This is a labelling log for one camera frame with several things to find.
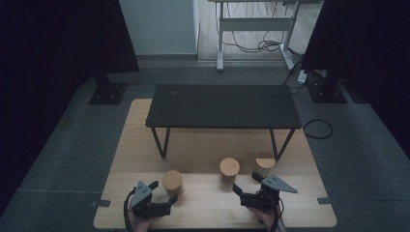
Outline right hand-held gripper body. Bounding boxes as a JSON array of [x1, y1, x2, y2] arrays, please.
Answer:
[[239, 174, 299, 211]]

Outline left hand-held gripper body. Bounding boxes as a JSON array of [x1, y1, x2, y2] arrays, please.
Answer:
[[131, 180, 172, 218]]

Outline black low shelf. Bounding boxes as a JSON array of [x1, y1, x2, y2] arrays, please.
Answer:
[[144, 84, 304, 160]]

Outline person's left hand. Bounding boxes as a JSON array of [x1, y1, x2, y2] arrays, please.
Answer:
[[130, 215, 162, 232]]

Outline person's right hand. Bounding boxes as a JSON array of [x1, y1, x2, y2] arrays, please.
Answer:
[[247, 206, 282, 232]]

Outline grey tape piece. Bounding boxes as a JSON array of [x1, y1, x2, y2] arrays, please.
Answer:
[[316, 196, 339, 207], [90, 199, 112, 209]]

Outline white power strip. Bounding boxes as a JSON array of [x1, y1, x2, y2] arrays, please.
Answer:
[[296, 70, 308, 86]]

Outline white panel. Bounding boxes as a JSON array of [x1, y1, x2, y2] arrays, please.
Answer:
[[118, 0, 200, 57]]

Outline black curtain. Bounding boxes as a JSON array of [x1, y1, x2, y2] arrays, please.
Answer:
[[0, 0, 140, 214], [301, 0, 410, 153]]

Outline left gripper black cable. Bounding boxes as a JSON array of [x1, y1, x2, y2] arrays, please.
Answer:
[[123, 188, 137, 232]]

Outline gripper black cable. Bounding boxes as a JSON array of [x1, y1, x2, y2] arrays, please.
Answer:
[[123, 188, 137, 232], [270, 195, 287, 232]]

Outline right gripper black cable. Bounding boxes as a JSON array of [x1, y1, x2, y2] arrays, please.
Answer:
[[270, 195, 287, 232]]

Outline looped black floor cable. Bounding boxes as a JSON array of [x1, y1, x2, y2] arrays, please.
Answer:
[[302, 118, 335, 140]]

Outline black stand with base plate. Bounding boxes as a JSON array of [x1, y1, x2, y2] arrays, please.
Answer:
[[88, 72, 130, 106], [305, 69, 349, 104]]

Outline tangled black cables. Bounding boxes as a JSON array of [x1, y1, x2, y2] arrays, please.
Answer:
[[221, 30, 305, 63]]

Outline white desk frame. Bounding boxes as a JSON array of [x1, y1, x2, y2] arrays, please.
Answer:
[[207, 0, 323, 73]]

